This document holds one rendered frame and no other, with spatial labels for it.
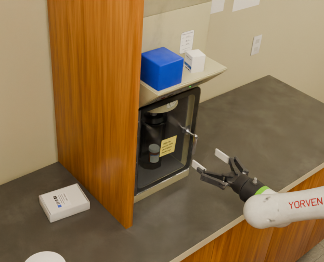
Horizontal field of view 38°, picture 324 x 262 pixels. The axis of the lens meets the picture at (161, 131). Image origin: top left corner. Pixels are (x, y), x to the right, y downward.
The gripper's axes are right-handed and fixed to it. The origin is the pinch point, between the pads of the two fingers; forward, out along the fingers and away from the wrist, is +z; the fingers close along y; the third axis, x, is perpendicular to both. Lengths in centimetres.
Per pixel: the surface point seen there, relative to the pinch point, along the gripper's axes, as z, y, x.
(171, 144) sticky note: 11.7, 8.1, -3.3
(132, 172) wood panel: 3.8, 33.0, -6.4
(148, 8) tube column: 12, 23, -60
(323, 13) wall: 57, -158, -10
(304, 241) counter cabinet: -13, -81, 87
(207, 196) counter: -1.1, -2.9, 19.9
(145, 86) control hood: 7.0, 27.1, -36.7
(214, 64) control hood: 5.6, -2.6, -37.2
